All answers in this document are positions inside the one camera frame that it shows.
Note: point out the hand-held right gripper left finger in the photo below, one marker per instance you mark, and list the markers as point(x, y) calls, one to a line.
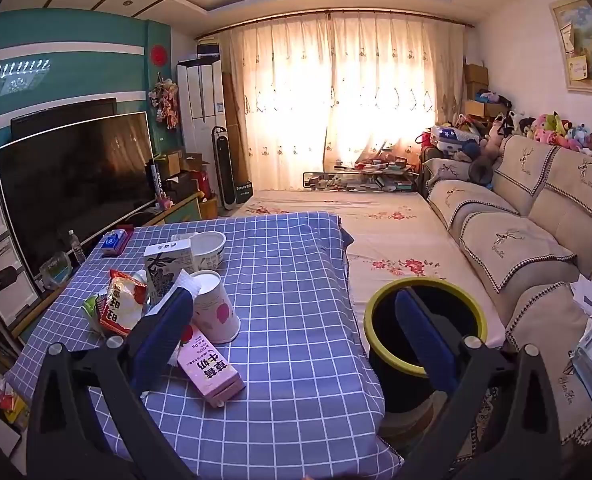
point(161, 340)

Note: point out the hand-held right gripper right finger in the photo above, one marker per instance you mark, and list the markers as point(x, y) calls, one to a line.
point(425, 340)

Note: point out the red orange snack bag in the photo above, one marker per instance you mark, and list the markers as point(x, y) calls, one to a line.
point(123, 305)

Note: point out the black bin with yellow rim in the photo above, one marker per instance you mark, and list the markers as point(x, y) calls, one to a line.
point(390, 380)

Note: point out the pink milk carton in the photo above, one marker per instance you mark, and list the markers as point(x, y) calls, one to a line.
point(211, 370)

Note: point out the white paper cup pink print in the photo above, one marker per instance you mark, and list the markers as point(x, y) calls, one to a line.
point(216, 310)

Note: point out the leaf print milk carton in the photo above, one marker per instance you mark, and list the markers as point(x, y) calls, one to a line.
point(166, 265)

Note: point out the white bowl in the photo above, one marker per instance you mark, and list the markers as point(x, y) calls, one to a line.
point(211, 250)

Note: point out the clear water bottle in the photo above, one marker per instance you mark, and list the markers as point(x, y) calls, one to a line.
point(77, 250)

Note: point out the round plastic stool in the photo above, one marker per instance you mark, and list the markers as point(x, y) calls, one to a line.
point(410, 422)

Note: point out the floral bed sheet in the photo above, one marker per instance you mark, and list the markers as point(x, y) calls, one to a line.
point(390, 240)

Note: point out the blue tissue pack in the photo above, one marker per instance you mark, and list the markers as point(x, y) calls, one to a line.
point(112, 244)

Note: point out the large curved television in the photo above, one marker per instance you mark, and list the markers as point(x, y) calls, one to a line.
point(76, 180)

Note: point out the blue checked tablecloth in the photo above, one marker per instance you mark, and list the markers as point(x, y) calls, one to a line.
point(286, 310)

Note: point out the black and white tube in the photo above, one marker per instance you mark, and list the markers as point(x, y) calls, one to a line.
point(156, 182)

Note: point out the red fire extinguisher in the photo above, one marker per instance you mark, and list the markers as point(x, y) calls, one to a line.
point(204, 185)

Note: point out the small black box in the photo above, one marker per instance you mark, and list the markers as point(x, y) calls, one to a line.
point(243, 191)

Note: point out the black monitor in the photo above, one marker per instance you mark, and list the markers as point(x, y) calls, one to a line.
point(51, 115)

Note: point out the glass coffee table with books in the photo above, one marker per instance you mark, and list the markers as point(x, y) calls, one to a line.
point(365, 177)

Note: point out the beige sofa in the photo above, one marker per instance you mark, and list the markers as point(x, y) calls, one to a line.
point(545, 210)

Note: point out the cardboard box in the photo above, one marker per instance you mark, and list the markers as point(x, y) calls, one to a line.
point(475, 74)
point(173, 162)
point(475, 109)

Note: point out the grey round cushion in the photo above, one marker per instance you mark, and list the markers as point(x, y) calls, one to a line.
point(480, 170)

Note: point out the black tower fan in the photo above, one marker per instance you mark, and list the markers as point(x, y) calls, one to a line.
point(223, 170)

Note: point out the star print bag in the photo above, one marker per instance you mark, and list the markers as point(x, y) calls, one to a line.
point(453, 137)

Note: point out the white standing air conditioner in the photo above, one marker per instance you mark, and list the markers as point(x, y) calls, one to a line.
point(203, 110)

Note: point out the artificial flower bunch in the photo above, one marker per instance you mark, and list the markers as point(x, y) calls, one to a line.
point(165, 102)

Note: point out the row of plush toys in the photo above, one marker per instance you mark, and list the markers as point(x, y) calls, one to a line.
point(550, 132)

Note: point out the cream embroidered curtain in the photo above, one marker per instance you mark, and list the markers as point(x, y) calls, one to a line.
point(301, 110)

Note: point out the framed flower painting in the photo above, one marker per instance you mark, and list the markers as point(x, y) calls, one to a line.
point(590, 45)

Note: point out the curtain rod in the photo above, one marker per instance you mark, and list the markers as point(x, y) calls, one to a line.
point(276, 17)

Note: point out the red round wall decoration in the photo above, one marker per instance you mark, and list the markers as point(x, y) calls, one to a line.
point(159, 55)

